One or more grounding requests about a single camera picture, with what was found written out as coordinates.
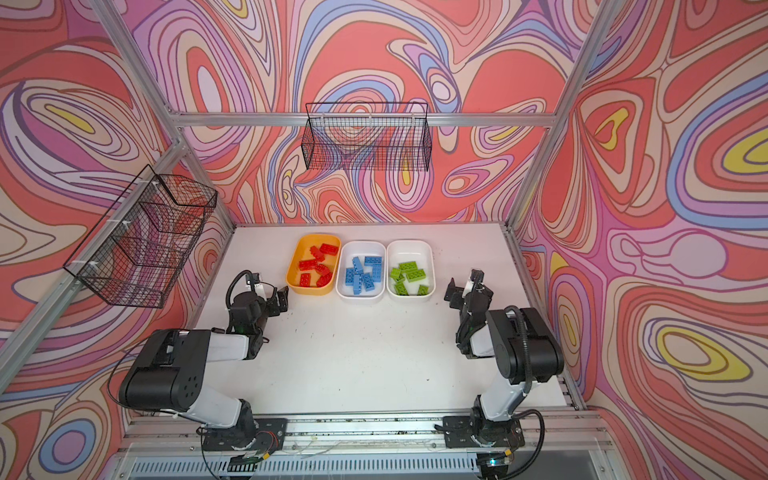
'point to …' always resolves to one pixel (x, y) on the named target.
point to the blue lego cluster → (350, 277)
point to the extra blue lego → (377, 273)
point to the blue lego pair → (358, 268)
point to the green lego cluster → (401, 288)
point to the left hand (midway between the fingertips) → (271, 288)
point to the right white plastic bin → (422, 252)
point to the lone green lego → (397, 275)
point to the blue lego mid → (372, 260)
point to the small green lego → (423, 290)
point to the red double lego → (306, 265)
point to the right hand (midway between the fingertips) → (467, 286)
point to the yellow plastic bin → (302, 253)
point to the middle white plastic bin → (347, 251)
